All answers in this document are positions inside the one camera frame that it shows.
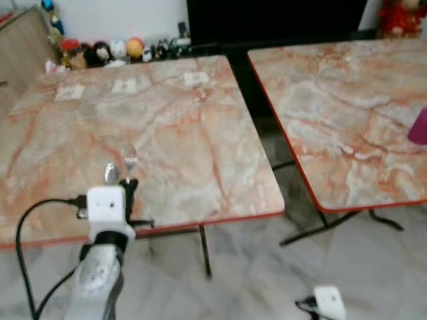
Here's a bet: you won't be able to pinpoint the marble folding table with labels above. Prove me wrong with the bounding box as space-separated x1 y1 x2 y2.
0 55 287 279

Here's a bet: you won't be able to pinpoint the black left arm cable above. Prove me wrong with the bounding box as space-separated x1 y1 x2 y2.
15 196 89 320

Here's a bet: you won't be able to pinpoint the orange yellow toy figure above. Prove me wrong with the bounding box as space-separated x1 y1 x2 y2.
126 37 145 63

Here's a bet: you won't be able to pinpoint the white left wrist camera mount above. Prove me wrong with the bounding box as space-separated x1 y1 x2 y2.
86 186 128 242

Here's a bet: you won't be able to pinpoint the white paper label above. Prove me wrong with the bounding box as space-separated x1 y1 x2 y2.
183 71 210 87
111 78 137 94
55 84 86 101

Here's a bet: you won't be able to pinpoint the dark small bottle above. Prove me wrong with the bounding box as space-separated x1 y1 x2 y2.
175 22 192 55

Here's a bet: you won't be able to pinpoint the silver metal spoon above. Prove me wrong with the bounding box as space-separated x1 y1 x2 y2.
103 163 121 188

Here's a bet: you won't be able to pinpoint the brown wooden cabinet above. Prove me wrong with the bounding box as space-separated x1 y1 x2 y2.
0 7 62 95

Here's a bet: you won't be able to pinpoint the red plush doll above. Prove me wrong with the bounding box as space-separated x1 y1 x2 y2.
378 0 427 39

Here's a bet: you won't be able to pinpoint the silver metal fork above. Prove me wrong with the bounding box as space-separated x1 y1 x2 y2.
123 145 139 182

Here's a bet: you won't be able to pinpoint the black television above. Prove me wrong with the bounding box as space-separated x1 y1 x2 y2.
186 0 369 46

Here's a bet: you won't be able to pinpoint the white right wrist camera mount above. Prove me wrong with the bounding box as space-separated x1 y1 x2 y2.
313 285 348 320

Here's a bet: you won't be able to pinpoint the black white small figurines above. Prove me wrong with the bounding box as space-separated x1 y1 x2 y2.
142 40 177 63

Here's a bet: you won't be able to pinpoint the purple plastic cup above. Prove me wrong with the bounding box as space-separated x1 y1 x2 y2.
408 107 427 147

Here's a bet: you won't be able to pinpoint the white toy figure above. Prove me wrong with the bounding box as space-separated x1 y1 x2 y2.
109 38 129 67

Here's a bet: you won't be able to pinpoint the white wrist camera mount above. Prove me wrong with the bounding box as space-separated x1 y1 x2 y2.
86 186 128 242
313 285 348 320

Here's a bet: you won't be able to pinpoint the black plush monkey toy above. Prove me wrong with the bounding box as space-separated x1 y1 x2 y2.
87 41 113 68

